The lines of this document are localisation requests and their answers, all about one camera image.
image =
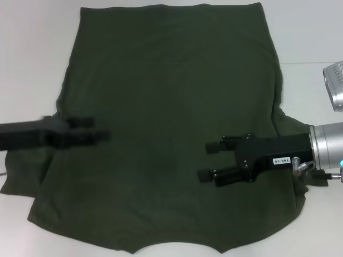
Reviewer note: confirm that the dark green shirt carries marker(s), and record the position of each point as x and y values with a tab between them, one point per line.
166	93

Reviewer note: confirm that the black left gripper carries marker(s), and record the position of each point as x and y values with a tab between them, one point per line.
32	135

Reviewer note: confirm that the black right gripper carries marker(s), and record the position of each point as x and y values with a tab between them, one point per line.
268	152

